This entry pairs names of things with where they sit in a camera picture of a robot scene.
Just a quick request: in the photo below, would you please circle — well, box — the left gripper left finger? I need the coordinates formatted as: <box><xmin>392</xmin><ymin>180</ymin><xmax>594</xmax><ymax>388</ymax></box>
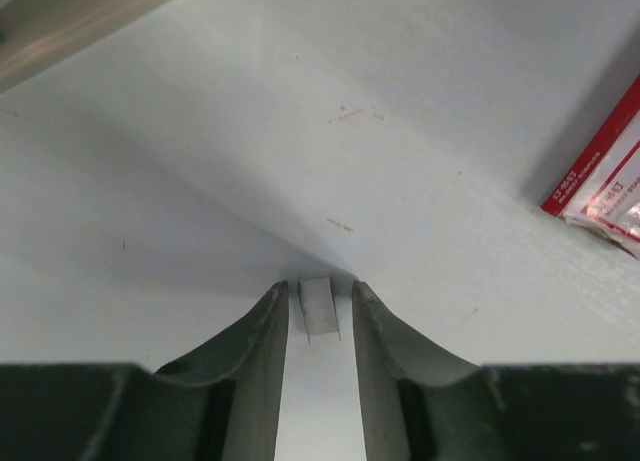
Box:
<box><xmin>1</xmin><ymin>282</ymin><xmax>289</xmax><ymax>460</ymax></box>

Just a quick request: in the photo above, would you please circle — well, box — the grey staple strip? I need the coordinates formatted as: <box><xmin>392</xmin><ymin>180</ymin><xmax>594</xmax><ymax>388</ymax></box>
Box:
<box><xmin>297</xmin><ymin>277</ymin><xmax>341</xmax><ymax>341</ymax></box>

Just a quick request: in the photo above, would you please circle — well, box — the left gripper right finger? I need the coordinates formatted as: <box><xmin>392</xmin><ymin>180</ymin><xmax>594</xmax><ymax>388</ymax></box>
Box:
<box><xmin>352</xmin><ymin>281</ymin><xmax>639</xmax><ymax>460</ymax></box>

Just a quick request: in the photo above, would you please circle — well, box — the aluminium frame rail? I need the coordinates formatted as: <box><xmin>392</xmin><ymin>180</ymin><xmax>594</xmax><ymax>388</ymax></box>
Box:
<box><xmin>1</xmin><ymin>0</ymin><xmax>171</xmax><ymax>92</ymax></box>

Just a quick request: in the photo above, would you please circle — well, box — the red white staple box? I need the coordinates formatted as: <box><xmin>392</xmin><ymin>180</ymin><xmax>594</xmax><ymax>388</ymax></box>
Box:
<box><xmin>540</xmin><ymin>80</ymin><xmax>639</xmax><ymax>258</ymax></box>

